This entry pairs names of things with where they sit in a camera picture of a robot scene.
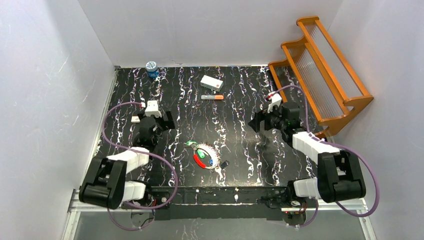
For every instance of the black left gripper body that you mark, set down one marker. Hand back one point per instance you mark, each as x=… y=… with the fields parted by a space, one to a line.
x=162 y=120

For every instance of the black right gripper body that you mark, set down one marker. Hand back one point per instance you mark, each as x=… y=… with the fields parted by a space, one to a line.
x=263 y=119

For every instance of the key with green tag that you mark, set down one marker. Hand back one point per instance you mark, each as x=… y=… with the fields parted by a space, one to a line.
x=191 y=143
x=200 y=153

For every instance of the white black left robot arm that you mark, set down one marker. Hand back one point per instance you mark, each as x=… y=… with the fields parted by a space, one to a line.
x=105 y=183

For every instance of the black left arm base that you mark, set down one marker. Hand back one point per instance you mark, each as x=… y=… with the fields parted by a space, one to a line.
x=153 y=196

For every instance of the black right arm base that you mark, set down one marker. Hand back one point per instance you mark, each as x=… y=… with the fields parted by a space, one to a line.
x=296 y=216

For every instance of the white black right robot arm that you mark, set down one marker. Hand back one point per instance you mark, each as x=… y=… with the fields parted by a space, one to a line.
x=339 y=175

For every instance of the small white eraser block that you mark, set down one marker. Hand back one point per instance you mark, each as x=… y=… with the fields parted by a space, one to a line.
x=135 y=119

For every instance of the orange wooden tiered rack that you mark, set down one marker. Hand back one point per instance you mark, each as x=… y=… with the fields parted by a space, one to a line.
x=335 y=93

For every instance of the blue jar with white lid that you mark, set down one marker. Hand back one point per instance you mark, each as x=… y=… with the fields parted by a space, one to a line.
x=152 y=69

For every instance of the white orange marker pen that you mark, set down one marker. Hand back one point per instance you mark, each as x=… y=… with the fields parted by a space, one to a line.
x=212 y=97

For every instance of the key with black tag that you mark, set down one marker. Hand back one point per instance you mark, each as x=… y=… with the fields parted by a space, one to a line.
x=224 y=164

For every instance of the white green small box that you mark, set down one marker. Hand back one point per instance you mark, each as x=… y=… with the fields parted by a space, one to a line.
x=211 y=83

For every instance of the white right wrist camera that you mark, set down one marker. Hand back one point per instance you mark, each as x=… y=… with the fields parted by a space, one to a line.
x=274 y=99

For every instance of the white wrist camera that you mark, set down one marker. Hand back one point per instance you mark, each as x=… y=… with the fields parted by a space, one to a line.
x=274 y=99
x=152 y=109

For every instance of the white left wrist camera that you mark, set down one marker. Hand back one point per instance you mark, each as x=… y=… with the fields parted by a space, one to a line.
x=152 y=109

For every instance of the aluminium frame rail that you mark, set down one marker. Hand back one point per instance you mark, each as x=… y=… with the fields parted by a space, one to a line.
x=221 y=196

